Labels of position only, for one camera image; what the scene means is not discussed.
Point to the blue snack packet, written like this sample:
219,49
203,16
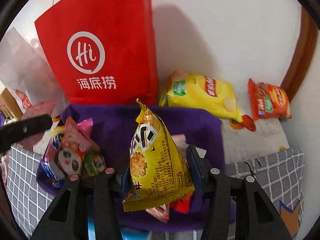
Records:
53,146

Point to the small pink sachet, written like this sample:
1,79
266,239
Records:
180,141

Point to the white plastic Miniso bag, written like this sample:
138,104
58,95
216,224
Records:
27,75

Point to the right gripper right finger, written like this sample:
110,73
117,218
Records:
256,216

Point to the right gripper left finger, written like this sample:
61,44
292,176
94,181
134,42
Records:
67,215

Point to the red white snack packet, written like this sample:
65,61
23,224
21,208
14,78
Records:
161,213

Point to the wooden bedside cabinet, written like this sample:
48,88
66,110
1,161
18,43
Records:
9,106

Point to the wooden door frame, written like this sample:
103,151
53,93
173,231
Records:
302,57

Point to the orange chips bag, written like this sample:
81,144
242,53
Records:
268,101

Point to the red paper shopping bag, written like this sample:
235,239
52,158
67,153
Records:
102,52

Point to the yellow triangular snack packet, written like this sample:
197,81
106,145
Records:
159,172

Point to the green snack packet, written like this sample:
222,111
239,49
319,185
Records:
93,163

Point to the purple towel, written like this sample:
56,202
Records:
113,129

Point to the pink snack packet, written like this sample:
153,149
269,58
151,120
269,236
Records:
77,137

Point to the panda face snack packet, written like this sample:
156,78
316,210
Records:
66,163

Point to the yellow chips bag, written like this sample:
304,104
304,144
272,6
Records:
201,92

